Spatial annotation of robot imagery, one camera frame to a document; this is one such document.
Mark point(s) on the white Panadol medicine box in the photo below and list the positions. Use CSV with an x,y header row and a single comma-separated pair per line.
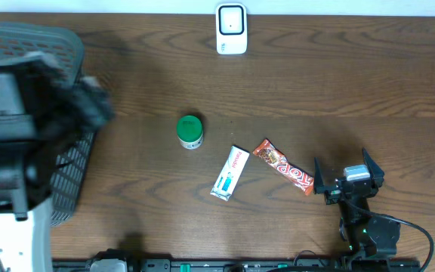
x,y
230,173

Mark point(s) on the red Top chocolate bar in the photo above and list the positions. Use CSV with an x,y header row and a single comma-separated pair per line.
x,y
277,160

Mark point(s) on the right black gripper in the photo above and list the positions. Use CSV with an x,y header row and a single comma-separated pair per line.
x,y
378,171

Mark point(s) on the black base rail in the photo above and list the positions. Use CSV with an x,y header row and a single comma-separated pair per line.
x,y
118,260

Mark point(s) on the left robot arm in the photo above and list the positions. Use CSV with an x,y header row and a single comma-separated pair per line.
x,y
42,115

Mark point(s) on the white barcode scanner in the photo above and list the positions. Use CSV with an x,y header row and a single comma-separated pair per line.
x,y
231,28

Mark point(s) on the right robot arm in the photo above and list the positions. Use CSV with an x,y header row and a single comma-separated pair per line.
x,y
372,238

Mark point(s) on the grey plastic mesh basket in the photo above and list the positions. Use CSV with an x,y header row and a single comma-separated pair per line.
x,y
16,39

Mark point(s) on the green lid white jar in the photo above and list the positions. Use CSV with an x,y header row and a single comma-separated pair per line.
x,y
190,132

